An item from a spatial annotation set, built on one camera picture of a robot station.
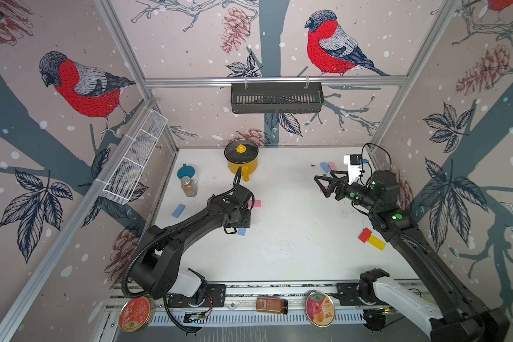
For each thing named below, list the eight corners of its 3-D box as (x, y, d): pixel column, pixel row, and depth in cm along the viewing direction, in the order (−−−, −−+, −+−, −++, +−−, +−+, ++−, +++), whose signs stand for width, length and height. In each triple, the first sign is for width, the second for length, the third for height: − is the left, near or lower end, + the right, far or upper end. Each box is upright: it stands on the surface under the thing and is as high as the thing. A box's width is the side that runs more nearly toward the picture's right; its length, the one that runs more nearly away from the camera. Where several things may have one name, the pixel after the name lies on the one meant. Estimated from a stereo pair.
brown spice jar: (184, 197, 102) (179, 186, 95) (187, 187, 106) (182, 176, 99) (195, 196, 102) (190, 186, 95) (198, 187, 106) (193, 176, 99)
